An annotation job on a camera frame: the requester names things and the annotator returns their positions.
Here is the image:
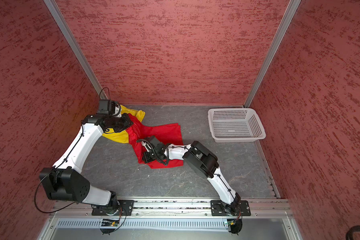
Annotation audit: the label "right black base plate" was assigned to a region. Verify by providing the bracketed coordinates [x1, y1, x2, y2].
[210, 200, 251, 217]

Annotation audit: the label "right aluminium corner post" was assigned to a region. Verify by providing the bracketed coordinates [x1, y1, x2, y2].
[244, 0, 301, 108]

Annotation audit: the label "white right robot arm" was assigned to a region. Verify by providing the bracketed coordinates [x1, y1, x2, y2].
[137, 136, 241, 216]

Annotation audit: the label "left small circuit board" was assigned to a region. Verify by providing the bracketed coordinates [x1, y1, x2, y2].
[101, 219, 120, 228]

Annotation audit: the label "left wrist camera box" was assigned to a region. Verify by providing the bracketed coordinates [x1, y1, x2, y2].
[97, 100, 122, 117]

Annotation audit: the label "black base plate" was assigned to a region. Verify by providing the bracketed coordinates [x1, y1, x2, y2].
[210, 200, 251, 217]
[91, 200, 135, 217]

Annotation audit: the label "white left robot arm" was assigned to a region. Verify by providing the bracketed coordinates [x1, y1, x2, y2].
[39, 114, 133, 216]

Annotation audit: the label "red shorts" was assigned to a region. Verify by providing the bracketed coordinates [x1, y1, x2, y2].
[126, 114, 184, 169]

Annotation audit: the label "right small circuit board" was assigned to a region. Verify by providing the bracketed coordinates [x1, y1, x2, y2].
[224, 220, 243, 234]

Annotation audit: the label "white plastic laundry basket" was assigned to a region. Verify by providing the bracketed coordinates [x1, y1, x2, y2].
[208, 108, 266, 143]

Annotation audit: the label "yellow shorts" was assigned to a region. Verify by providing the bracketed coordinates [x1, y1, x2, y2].
[102, 105, 146, 144]

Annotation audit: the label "left aluminium corner post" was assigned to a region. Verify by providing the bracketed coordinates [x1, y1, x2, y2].
[43, 0, 109, 99]

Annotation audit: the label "black cable bundle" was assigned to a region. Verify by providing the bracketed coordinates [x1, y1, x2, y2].
[345, 224, 360, 240]

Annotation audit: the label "aluminium corner post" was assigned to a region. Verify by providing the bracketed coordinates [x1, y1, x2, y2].
[43, 0, 109, 99]
[244, 0, 301, 108]

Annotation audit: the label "small circuit board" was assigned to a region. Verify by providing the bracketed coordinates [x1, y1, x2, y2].
[101, 219, 120, 228]
[224, 220, 243, 234]

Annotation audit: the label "aluminium front rail frame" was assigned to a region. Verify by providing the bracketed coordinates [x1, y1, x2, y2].
[38, 198, 302, 240]

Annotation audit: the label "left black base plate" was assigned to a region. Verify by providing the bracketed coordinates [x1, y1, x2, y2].
[91, 200, 135, 217]

